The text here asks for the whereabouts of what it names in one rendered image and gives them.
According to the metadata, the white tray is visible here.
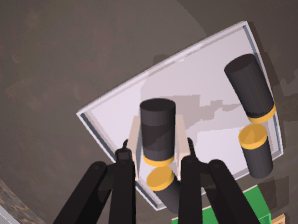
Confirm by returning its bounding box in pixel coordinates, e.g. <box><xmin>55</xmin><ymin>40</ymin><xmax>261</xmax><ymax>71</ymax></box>
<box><xmin>77</xmin><ymin>21</ymin><xmax>274</xmax><ymax>180</ymax></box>

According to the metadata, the dark grey cylinder with yellow top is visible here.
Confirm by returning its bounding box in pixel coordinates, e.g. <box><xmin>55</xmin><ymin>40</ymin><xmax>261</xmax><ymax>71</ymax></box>
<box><xmin>139</xmin><ymin>98</ymin><xmax>176</xmax><ymax>167</ymax></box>
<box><xmin>224</xmin><ymin>54</ymin><xmax>276</xmax><ymax>124</ymax></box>
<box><xmin>238</xmin><ymin>124</ymin><xmax>273</xmax><ymax>179</ymax></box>
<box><xmin>146</xmin><ymin>166</ymin><xmax>180</xmax><ymax>214</ymax></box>

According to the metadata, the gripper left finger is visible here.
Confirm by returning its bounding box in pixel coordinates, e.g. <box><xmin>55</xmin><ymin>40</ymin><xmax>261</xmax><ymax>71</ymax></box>
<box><xmin>53</xmin><ymin>116</ymin><xmax>142</xmax><ymax>224</ymax></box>

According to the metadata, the green open box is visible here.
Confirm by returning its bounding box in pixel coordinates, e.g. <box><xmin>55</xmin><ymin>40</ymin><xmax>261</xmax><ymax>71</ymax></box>
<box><xmin>172</xmin><ymin>185</ymin><xmax>272</xmax><ymax>224</ymax></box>

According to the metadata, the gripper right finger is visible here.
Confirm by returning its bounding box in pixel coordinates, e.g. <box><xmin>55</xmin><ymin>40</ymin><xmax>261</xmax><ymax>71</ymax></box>
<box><xmin>175</xmin><ymin>115</ymin><xmax>261</xmax><ymax>224</ymax></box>

